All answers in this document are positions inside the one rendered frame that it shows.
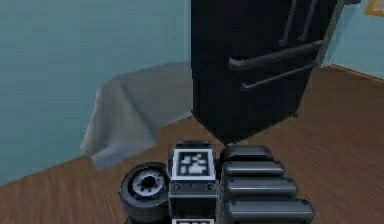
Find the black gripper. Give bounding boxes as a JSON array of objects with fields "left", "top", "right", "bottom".
[{"left": 118, "top": 161, "right": 171, "bottom": 224}]

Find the black fridge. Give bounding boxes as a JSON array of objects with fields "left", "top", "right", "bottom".
[{"left": 190, "top": 0, "right": 345, "bottom": 146}]

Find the dark fridge handle bar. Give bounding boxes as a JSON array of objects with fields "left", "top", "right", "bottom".
[
  {"left": 297, "top": 0, "right": 319, "bottom": 42},
  {"left": 240, "top": 62, "right": 318, "bottom": 92},
  {"left": 278, "top": 0, "right": 298, "bottom": 47},
  {"left": 228, "top": 40, "right": 324, "bottom": 72}
]

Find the yellow framed wall picture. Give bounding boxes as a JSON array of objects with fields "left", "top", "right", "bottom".
[{"left": 364, "top": 0, "right": 384, "bottom": 18}]

